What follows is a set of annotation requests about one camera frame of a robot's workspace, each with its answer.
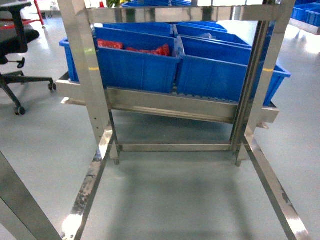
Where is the blue bin with red bags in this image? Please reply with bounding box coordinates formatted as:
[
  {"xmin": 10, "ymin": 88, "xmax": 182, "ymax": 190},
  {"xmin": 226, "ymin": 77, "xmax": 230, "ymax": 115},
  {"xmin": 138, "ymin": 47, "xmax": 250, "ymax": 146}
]
[{"xmin": 95, "ymin": 27, "xmax": 180, "ymax": 94}]

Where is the red plastic bag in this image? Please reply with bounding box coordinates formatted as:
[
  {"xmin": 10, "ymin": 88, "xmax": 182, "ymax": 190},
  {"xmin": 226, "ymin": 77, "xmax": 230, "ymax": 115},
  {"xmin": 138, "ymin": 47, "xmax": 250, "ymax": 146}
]
[{"xmin": 126, "ymin": 44, "xmax": 171, "ymax": 57}]

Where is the blue bin right front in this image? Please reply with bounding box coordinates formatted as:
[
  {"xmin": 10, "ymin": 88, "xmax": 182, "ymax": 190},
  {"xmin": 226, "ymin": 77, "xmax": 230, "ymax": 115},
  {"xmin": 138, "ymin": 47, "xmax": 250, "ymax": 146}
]
[{"xmin": 176, "ymin": 36, "xmax": 251, "ymax": 102}]

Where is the black office chair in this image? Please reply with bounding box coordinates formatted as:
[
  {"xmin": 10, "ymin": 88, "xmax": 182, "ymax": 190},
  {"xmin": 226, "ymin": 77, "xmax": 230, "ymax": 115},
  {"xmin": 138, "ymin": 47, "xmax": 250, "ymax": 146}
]
[{"xmin": 0, "ymin": 0, "xmax": 57, "ymax": 116}]

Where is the steel roller rack frame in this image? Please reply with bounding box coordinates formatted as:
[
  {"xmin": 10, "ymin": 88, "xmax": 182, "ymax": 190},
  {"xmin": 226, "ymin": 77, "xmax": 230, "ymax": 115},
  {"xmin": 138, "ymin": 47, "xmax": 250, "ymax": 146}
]
[{"xmin": 58, "ymin": 0, "xmax": 310, "ymax": 240}]

